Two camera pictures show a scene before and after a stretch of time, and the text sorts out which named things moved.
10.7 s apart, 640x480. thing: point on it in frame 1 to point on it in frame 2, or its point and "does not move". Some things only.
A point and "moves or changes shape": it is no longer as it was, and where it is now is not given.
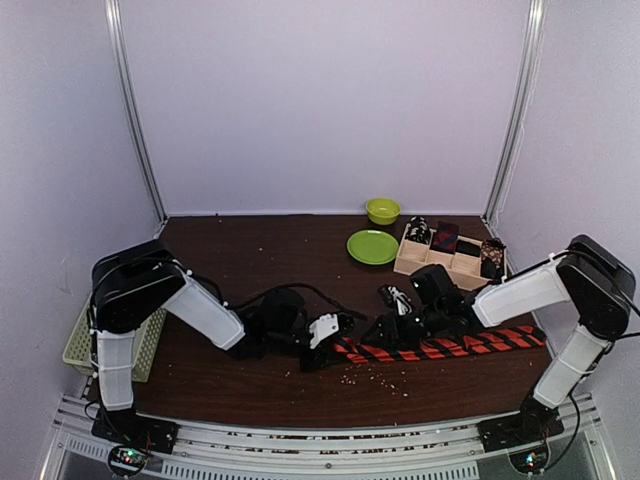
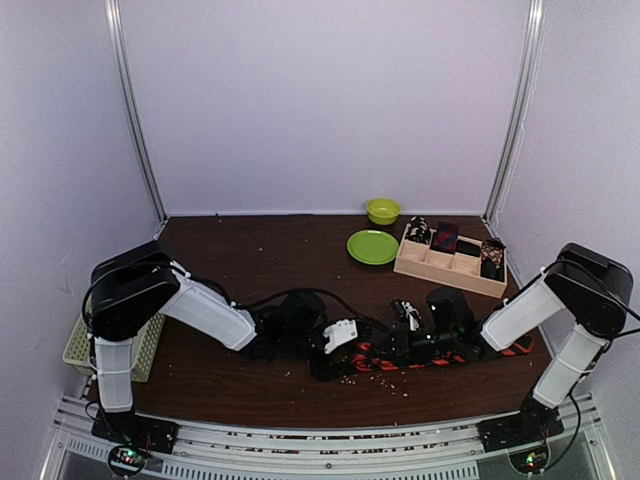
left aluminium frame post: [114, 26] does not move
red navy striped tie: [360, 351] moves or changes shape
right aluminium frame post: [531, 70] does not move
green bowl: [383, 211] does not move
